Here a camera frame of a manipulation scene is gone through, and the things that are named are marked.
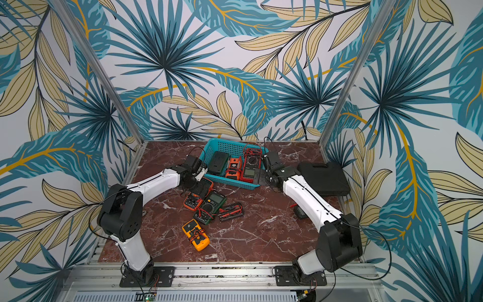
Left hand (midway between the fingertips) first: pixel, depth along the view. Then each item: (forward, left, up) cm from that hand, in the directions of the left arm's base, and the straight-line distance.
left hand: (197, 189), depth 93 cm
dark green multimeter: (+17, -9, 0) cm, 19 cm away
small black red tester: (-11, -17, -1) cm, 20 cm away
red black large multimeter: (+13, -26, +5) cm, 30 cm away
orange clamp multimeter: (+12, -17, 0) cm, 21 cm away
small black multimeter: (-11, -49, -1) cm, 50 cm away
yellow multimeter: (-22, -3, -1) cm, 22 cm away
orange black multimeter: (-5, +1, -1) cm, 5 cm away
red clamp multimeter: (+5, -24, +2) cm, 24 cm away
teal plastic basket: (+26, -17, +2) cm, 31 cm away
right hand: (+1, -33, +10) cm, 35 cm away
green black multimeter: (-7, -7, -2) cm, 10 cm away
